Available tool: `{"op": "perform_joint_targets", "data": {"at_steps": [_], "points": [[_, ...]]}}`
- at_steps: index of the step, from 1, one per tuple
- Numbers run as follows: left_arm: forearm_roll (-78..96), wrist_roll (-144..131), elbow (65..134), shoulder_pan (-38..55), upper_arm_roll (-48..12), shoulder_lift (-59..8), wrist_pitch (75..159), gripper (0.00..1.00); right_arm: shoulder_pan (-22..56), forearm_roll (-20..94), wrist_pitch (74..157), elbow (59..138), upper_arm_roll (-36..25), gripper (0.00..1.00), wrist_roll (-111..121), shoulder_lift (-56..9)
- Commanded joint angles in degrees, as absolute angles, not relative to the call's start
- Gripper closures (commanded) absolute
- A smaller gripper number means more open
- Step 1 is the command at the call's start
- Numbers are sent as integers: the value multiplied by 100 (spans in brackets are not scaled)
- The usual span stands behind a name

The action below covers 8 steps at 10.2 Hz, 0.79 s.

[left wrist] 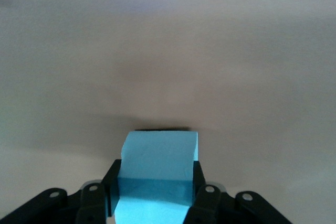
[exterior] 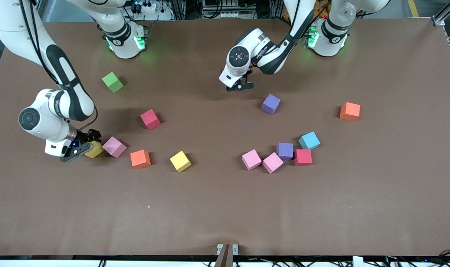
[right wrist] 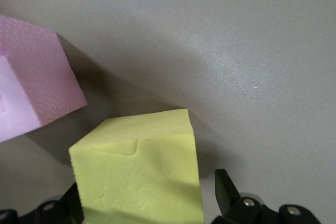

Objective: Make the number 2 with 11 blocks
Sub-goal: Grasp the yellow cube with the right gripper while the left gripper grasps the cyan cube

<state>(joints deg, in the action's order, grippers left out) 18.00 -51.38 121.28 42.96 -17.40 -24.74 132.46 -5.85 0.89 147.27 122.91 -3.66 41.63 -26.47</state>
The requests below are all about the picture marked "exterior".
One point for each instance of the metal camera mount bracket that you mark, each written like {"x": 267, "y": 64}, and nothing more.
{"x": 227, "y": 252}

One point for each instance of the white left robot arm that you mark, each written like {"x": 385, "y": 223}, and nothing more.
{"x": 334, "y": 37}

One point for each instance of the brown table cover sheet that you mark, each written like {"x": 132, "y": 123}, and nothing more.
{"x": 224, "y": 215}

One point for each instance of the green foam cube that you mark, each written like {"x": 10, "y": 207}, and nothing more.
{"x": 112, "y": 82}

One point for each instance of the white power strip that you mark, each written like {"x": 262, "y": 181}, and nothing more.
{"x": 148, "y": 6}
{"x": 230, "y": 15}

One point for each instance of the yellow foam cube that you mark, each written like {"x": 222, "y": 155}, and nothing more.
{"x": 180, "y": 161}
{"x": 96, "y": 150}

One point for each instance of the purple foam cube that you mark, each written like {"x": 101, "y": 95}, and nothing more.
{"x": 285, "y": 150}
{"x": 271, "y": 104}

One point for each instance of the orange foam cube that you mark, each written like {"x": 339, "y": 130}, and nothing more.
{"x": 350, "y": 111}
{"x": 140, "y": 159}

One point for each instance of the blue foam cube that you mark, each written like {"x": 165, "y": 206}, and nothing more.
{"x": 309, "y": 140}

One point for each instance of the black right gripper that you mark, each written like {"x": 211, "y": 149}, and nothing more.
{"x": 86, "y": 136}

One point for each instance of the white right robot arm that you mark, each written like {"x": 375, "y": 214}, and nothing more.
{"x": 6, "y": 18}

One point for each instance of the aluminium frame rail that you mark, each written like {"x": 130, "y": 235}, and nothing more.
{"x": 438, "y": 21}

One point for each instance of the red foam cube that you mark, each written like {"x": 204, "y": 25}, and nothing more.
{"x": 150, "y": 119}
{"x": 303, "y": 157}

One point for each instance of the pink foam cube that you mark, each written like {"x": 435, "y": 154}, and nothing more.
{"x": 251, "y": 160}
{"x": 114, "y": 147}
{"x": 272, "y": 162}

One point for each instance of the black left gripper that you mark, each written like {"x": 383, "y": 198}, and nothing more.
{"x": 249, "y": 72}

